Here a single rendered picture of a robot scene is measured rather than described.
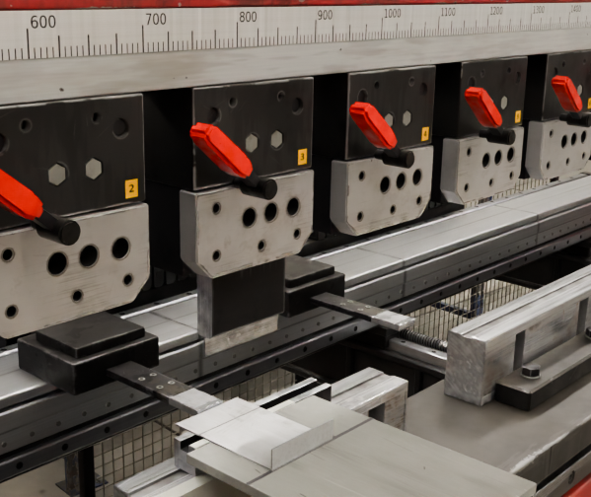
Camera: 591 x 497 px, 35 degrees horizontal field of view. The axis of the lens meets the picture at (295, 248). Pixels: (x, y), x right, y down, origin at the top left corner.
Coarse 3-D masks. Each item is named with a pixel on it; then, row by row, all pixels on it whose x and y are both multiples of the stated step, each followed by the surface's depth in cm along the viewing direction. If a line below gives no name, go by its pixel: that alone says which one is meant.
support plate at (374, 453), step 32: (288, 416) 96; (320, 416) 96; (352, 416) 96; (320, 448) 90; (352, 448) 90; (384, 448) 90; (416, 448) 90; (224, 480) 85; (288, 480) 84; (320, 480) 84; (352, 480) 84; (384, 480) 84; (416, 480) 84; (448, 480) 84; (480, 480) 84; (512, 480) 84
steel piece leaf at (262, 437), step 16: (240, 416) 95; (256, 416) 95; (272, 416) 95; (208, 432) 92; (224, 432) 92; (240, 432) 92; (256, 432) 92; (272, 432) 92; (288, 432) 92; (304, 432) 88; (320, 432) 89; (224, 448) 89; (240, 448) 89; (256, 448) 89; (272, 448) 89; (288, 448) 86; (304, 448) 88; (272, 464) 85
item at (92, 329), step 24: (24, 336) 109; (48, 336) 106; (72, 336) 106; (96, 336) 106; (120, 336) 107; (144, 336) 110; (24, 360) 108; (48, 360) 105; (72, 360) 103; (96, 360) 104; (120, 360) 106; (144, 360) 109; (72, 384) 102; (96, 384) 104; (144, 384) 101; (168, 384) 102; (192, 408) 96
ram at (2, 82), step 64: (0, 0) 62; (64, 0) 66; (128, 0) 70; (192, 0) 75; (256, 0) 80; (320, 0) 86; (384, 0) 93; (448, 0) 101; (512, 0) 111; (576, 0) 123; (0, 64) 63; (64, 64) 67; (128, 64) 71; (192, 64) 76; (256, 64) 81; (320, 64) 88; (384, 64) 95
